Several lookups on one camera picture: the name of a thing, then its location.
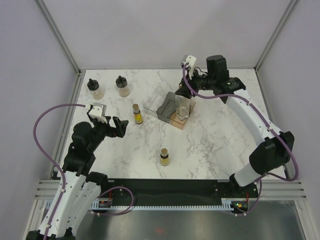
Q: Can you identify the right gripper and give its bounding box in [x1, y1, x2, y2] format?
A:
[175, 67, 216, 99]

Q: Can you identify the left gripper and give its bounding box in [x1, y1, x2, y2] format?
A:
[87, 115, 129, 152]

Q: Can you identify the tall clear bottle gold pourer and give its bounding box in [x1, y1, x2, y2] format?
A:
[175, 95, 191, 121]

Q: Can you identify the tall bottle gold pourer brown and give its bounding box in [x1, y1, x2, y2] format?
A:
[189, 98, 196, 112]

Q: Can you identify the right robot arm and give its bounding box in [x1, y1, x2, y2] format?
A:
[175, 55, 299, 197]

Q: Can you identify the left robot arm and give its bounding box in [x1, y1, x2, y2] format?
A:
[26, 116, 129, 240]

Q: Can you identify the small yellow label bottle upper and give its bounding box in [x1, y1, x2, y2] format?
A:
[132, 103, 143, 125]

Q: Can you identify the small yellow label bottle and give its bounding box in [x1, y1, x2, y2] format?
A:
[132, 103, 143, 125]
[160, 148, 170, 166]

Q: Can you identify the smoky grey plastic bin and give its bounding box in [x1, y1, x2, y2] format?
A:
[156, 91, 176, 124]

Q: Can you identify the clear plastic bin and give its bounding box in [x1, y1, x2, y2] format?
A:
[143, 86, 168, 118]

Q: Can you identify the shaker jar black cap right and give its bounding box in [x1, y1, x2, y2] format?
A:
[115, 75, 130, 98]

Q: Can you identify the shaker jar black cap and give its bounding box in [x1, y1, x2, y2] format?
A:
[87, 78, 104, 100]
[115, 75, 130, 98]

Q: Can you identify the shaker jar black cap left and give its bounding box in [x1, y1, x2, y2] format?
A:
[87, 78, 104, 100]

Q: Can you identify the small yellow label bottle lower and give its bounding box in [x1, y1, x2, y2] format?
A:
[160, 148, 170, 166]

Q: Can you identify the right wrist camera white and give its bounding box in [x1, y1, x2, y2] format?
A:
[180, 55, 197, 80]

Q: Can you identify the aluminium rail left side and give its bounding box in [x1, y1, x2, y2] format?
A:
[52, 70, 86, 166]

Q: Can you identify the aluminium rail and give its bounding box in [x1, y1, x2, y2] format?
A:
[52, 70, 86, 166]
[35, 179, 307, 201]

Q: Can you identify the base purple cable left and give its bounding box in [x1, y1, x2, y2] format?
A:
[96, 186, 135, 216]

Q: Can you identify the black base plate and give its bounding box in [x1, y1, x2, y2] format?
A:
[101, 178, 258, 206]

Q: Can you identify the aluminium front rail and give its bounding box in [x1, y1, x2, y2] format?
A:
[35, 179, 307, 201]

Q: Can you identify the white slotted cable duct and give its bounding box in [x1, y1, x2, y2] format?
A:
[89, 198, 248, 211]

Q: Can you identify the right aluminium frame post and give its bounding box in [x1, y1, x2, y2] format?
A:
[254, 0, 300, 73]

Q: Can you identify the aluminium frame post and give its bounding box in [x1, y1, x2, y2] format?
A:
[34, 0, 81, 76]
[254, 0, 300, 73]

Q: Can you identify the left aluminium frame post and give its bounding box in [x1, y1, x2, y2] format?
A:
[34, 0, 81, 76]

